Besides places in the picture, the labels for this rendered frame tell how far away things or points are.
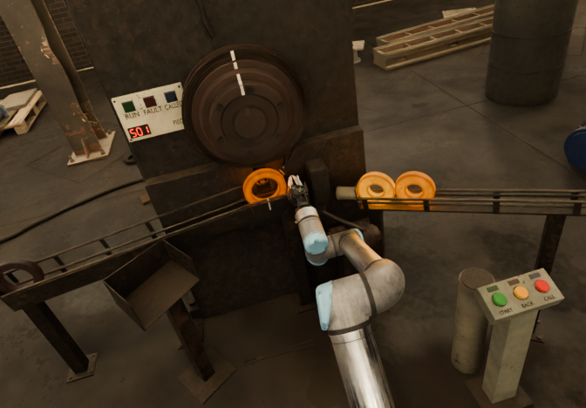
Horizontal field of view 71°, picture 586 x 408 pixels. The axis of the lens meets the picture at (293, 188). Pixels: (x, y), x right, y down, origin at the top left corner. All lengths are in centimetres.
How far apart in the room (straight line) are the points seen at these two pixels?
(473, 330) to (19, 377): 217
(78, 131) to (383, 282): 374
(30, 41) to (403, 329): 364
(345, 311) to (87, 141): 373
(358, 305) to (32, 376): 191
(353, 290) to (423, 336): 104
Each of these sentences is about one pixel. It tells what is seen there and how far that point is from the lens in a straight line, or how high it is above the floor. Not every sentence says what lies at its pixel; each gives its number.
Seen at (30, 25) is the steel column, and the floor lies 125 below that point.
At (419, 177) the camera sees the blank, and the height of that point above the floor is 79.
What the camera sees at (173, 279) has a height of 60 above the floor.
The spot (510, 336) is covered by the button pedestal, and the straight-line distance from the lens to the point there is 163.
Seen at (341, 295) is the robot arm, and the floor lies 89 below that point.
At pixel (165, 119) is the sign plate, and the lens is 171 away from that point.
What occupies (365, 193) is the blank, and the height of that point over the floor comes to 69.
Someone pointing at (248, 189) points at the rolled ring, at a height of 78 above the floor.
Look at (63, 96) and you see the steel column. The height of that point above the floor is 63.
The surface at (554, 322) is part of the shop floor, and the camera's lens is 228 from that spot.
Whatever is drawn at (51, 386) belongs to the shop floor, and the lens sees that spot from 252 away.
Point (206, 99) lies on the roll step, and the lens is 149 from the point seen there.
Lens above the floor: 173
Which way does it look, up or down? 34 degrees down
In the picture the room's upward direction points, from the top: 11 degrees counter-clockwise
